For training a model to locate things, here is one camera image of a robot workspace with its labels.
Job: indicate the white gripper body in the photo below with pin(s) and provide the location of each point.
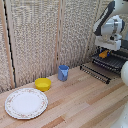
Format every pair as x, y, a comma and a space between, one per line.
110, 42

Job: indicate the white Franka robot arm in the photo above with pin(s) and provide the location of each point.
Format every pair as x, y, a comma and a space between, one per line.
110, 25

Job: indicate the ribbed metal oven tray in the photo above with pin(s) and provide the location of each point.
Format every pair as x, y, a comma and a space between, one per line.
111, 62

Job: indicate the black dish rack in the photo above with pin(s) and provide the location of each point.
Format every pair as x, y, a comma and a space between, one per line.
124, 54

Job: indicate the blue cup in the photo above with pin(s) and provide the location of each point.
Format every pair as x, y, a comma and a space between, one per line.
63, 73

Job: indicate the woven folding screen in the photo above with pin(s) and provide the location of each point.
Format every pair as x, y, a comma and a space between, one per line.
33, 40

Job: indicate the yellow bowl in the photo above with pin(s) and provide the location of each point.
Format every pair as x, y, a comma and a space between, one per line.
43, 84

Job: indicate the white floral rim plate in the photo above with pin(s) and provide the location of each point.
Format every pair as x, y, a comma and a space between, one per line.
26, 103

